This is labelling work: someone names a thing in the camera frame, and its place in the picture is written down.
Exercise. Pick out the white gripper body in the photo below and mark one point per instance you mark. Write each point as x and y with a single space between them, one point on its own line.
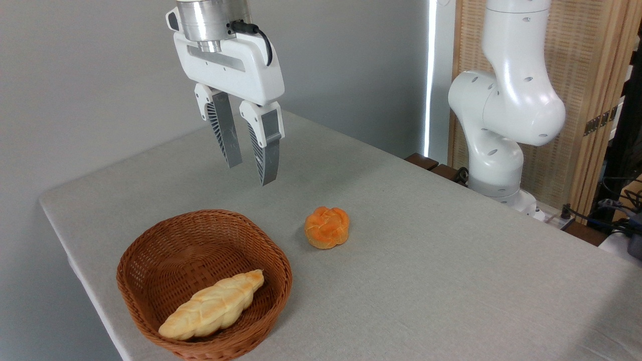
225 67

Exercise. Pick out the grey fin-ray gripper finger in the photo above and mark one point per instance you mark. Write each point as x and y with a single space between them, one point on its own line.
265 150
224 133

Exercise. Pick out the long braided bread loaf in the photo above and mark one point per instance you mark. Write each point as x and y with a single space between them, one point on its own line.
210 308

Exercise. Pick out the round orange bread bun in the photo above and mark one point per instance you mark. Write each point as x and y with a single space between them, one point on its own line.
327 228

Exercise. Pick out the brown wicker basket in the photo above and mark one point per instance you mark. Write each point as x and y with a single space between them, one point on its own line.
165 250

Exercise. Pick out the dark brown wooden block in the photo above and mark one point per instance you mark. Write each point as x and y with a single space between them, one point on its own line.
421 161
445 172

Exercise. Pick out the grey tablecloth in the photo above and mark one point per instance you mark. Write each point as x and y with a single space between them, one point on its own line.
426 260

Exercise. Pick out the bamboo folding screen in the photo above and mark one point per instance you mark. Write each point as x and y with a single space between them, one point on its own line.
582 50

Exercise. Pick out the brass screen hinge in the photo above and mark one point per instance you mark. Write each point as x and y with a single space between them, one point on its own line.
599 121

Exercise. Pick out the black equipment stand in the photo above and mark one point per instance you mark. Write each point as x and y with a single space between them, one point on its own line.
627 140

